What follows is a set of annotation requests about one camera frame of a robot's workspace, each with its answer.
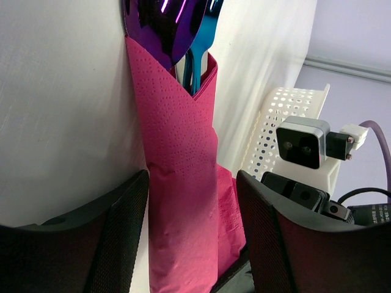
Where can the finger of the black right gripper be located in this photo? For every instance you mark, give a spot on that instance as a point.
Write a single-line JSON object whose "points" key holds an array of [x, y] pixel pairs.
{"points": [[238, 277]]}

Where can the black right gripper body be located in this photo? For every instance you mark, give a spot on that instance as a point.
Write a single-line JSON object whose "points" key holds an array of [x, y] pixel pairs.
{"points": [[320, 201]]}

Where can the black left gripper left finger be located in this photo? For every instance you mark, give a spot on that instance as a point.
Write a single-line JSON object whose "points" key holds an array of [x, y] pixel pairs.
{"points": [[90, 249]]}

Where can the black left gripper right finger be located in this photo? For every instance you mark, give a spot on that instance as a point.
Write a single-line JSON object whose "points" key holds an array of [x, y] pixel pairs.
{"points": [[293, 249]]}

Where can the pink paper napkin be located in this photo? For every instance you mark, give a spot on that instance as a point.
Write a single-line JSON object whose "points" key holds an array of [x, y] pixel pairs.
{"points": [[195, 231]]}

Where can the purple metal spoon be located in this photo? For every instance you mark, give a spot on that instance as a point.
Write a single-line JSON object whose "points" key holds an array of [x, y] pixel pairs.
{"points": [[164, 28]]}

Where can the white perforated plastic basket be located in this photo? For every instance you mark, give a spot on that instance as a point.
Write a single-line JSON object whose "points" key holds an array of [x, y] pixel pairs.
{"points": [[262, 150]]}

